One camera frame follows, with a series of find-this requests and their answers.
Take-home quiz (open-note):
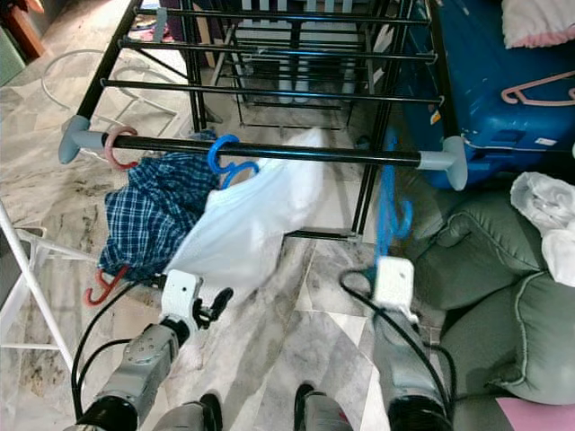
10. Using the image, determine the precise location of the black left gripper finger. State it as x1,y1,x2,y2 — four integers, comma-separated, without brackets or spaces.
204,286,234,327

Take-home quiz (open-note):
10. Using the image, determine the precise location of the blue plastic hanger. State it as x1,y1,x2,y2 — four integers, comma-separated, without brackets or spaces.
207,133,261,189
373,130,415,270

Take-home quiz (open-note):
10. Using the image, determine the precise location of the coral red hanger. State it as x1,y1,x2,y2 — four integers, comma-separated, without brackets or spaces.
84,126,138,307

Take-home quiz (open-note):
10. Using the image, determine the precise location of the pink plastic hanger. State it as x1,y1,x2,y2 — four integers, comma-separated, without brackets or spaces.
500,70,575,107

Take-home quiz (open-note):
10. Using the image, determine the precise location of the white shirt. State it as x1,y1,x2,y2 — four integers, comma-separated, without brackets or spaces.
166,126,327,306

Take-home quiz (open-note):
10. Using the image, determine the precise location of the grey robot left leg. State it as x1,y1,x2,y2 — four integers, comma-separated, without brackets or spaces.
148,393,221,431

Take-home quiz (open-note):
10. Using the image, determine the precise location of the blue plaid shirt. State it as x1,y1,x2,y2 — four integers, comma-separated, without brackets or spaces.
99,130,221,281

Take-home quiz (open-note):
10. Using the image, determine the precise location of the white grey folding chair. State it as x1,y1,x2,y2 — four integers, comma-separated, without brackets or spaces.
0,207,86,369

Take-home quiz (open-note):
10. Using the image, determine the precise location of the black clothes drying rack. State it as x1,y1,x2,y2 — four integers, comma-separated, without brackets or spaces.
58,0,470,240

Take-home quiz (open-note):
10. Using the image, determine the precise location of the grey-green sofa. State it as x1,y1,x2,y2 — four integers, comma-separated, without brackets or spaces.
400,175,575,405

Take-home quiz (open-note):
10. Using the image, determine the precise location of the white slatted shelf unit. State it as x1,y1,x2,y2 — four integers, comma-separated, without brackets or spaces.
238,0,378,104

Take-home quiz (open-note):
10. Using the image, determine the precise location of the green cabinet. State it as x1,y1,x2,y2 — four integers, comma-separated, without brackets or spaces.
0,27,26,86

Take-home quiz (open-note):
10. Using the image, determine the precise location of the white crumpled cloth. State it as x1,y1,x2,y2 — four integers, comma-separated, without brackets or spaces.
509,171,575,288

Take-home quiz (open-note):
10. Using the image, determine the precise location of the blue hard-shell suitcase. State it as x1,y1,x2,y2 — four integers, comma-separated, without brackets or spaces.
395,0,575,190

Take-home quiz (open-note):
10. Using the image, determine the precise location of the wooden table with peach cloth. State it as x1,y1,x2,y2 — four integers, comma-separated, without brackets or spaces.
0,0,46,59

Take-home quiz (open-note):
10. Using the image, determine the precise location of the white pink folded blanket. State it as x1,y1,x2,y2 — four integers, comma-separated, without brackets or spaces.
500,0,575,50

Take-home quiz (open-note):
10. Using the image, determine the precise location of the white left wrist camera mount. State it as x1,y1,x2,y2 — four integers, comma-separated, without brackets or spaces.
162,269,204,324

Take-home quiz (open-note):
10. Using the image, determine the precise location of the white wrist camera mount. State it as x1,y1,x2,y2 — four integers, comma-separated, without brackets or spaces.
376,257,417,311
162,269,204,324

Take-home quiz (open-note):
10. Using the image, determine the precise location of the short black left arm cable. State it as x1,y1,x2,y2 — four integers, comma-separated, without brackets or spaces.
77,337,137,405

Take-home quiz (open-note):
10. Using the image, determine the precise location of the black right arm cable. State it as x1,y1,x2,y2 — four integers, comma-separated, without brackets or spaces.
339,268,459,418

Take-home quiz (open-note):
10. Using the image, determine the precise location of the long black left arm cable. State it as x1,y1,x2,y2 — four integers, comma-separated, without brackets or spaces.
70,277,164,425

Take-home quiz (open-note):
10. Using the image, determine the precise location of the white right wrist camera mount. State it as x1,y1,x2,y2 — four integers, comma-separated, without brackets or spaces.
376,257,417,311

